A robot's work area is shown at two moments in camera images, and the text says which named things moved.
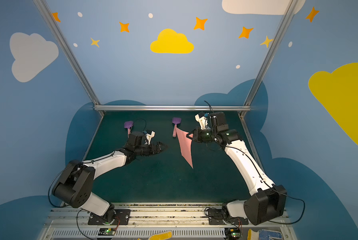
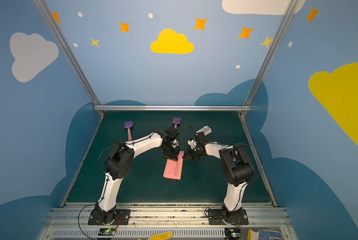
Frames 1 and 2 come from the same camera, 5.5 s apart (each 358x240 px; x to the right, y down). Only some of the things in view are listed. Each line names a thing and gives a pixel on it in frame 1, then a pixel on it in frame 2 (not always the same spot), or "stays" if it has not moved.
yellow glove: (160, 236) stays
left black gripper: (150, 148) → (170, 151)
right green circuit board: (232, 233) stays
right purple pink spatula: (176, 120) stays
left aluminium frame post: (59, 35) stays
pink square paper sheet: (185, 144) → (173, 169)
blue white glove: (263, 234) stays
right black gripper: (195, 135) → (191, 153)
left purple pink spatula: (128, 125) stays
